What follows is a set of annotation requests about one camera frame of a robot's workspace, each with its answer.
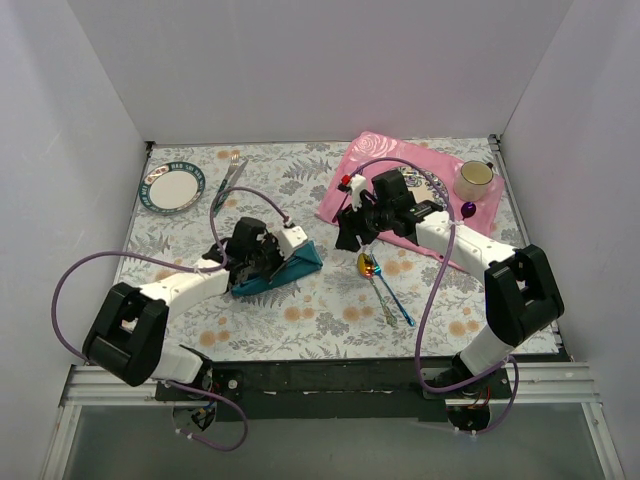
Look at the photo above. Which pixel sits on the green handled fork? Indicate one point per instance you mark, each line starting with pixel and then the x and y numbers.
pixel 233 166

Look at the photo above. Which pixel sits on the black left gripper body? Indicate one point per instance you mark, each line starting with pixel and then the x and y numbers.
pixel 270 263

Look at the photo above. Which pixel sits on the blue floral white plate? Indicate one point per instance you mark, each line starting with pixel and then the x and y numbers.
pixel 428 187

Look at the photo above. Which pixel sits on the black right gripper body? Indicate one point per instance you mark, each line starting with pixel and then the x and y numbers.
pixel 351 226

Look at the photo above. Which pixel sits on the green handled knife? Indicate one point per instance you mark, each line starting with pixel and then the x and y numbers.
pixel 223 195

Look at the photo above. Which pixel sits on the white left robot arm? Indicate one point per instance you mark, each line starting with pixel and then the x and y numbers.
pixel 127 337

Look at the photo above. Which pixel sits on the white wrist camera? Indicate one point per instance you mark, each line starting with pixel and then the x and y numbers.
pixel 290 238
pixel 353 186

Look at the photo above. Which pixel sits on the teal cloth napkin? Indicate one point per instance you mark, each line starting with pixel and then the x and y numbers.
pixel 304 262

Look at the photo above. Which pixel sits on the green rimmed white plate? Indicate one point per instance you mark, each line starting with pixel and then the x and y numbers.
pixel 172 188

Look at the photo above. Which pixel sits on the iridescent gold spoon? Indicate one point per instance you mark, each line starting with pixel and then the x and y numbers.
pixel 366 269

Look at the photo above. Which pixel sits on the pink floral placemat cloth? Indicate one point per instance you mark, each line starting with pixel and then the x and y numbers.
pixel 441 157

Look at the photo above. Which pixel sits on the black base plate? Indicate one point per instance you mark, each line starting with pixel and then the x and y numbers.
pixel 364 388

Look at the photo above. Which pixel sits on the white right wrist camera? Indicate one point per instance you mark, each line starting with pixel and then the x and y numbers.
pixel 353 186

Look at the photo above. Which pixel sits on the cream ceramic mug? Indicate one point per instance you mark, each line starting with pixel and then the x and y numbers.
pixel 474 181

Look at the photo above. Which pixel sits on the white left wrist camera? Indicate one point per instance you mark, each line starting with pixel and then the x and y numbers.
pixel 290 238

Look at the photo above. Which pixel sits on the purple metallic spoon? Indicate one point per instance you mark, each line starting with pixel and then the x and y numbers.
pixel 468 210

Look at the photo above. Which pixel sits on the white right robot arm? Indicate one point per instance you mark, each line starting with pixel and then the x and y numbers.
pixel 521 294

